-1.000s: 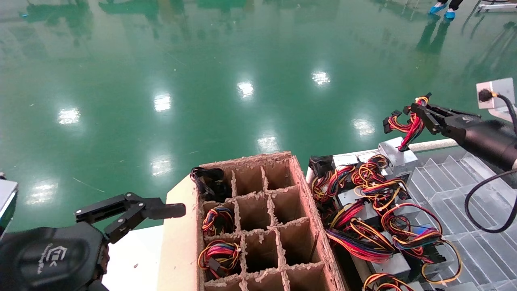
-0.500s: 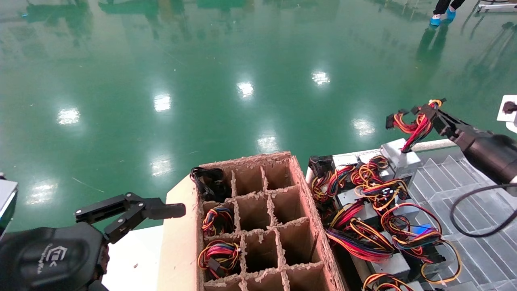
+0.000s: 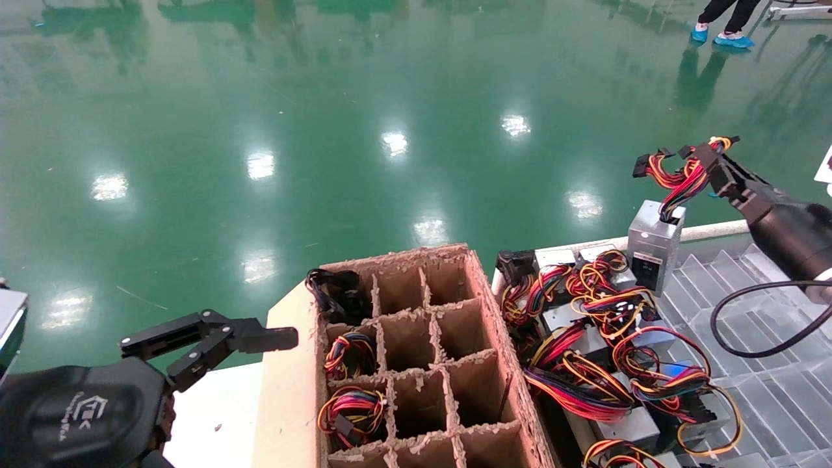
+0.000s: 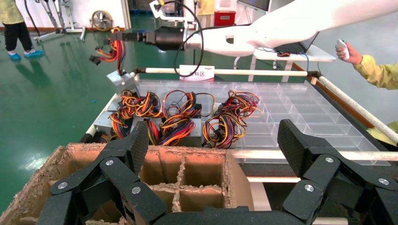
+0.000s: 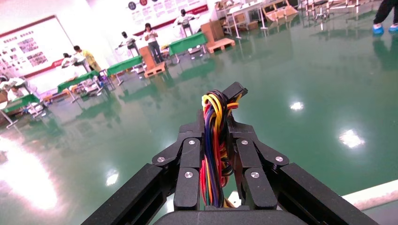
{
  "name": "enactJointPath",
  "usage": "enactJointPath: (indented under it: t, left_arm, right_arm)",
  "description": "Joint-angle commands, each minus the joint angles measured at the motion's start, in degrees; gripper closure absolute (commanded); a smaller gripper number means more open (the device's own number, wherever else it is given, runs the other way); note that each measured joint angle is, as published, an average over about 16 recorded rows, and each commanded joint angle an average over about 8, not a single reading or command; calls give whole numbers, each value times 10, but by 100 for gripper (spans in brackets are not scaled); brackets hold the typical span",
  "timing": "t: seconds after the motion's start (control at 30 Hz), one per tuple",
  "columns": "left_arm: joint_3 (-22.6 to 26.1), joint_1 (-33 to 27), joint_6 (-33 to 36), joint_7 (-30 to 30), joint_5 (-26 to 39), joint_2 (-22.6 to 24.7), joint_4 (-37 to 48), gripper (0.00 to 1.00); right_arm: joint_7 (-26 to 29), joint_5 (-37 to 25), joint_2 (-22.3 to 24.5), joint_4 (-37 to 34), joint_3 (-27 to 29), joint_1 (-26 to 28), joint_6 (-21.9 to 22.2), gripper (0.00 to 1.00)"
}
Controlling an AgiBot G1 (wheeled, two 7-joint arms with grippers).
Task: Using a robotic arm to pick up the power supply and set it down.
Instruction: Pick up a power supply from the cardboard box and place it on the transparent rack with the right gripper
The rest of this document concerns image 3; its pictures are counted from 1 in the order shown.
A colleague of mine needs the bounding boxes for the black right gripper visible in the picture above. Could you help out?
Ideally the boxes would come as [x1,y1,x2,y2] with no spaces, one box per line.
[694,144,832,281]

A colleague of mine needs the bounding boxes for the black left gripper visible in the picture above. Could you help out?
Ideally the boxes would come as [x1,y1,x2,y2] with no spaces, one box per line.
[0,310,300,468]

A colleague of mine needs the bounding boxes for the silver power supply white label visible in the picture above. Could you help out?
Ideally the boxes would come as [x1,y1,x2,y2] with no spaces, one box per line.
[626,135,742,298]

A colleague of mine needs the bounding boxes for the brown cardboard box with dividers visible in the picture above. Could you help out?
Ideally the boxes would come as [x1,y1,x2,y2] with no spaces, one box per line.
[252,244,554,468]

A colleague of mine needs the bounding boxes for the person in black trousers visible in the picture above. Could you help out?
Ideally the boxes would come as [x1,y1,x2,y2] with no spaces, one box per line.
[690,0,759,50]

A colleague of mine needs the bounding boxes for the white equipment stand base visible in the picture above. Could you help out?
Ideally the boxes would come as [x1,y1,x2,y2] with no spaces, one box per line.
[767,2,832,21]

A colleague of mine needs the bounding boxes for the clear plastic divider tray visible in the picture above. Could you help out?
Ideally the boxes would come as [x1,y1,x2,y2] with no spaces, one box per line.
[656,242,832,468]

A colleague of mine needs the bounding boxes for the silver power supply black connector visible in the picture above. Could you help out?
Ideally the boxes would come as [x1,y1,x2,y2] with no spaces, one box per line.
[496,249,560,332]

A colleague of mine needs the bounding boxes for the white pipe cart frame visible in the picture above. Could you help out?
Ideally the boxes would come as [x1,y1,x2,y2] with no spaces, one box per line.
[491,219,749,294]

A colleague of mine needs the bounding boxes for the black cable with yellow plug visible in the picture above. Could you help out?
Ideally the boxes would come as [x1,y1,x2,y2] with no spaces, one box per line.
[709,279,832,359]

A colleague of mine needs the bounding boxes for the power supply with black cables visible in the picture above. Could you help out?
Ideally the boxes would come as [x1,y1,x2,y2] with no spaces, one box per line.
[305,268,375,326]

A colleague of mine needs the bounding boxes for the power supply with coloured cables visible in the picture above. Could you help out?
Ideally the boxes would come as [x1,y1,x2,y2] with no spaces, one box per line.
[324,331,380,383]
[317,385,389,450]

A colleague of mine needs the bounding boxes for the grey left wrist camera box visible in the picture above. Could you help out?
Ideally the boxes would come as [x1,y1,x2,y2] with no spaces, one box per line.
[0,286,29,382]

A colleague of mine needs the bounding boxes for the silver power supply coloured cables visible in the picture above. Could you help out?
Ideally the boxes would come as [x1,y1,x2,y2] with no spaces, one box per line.
[582,439,681,468]
[530,304,677,365]

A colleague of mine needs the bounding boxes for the silver power supply purple cables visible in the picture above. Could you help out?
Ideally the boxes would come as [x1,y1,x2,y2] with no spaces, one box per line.
[523,351,661,453]

